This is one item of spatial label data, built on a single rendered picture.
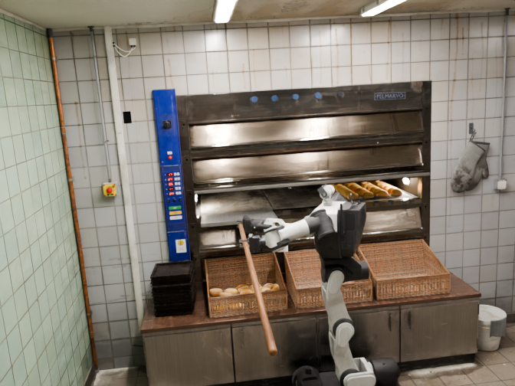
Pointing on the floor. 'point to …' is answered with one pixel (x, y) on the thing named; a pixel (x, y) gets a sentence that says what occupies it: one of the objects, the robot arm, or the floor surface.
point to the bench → (308, 339)
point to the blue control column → (169, 141)
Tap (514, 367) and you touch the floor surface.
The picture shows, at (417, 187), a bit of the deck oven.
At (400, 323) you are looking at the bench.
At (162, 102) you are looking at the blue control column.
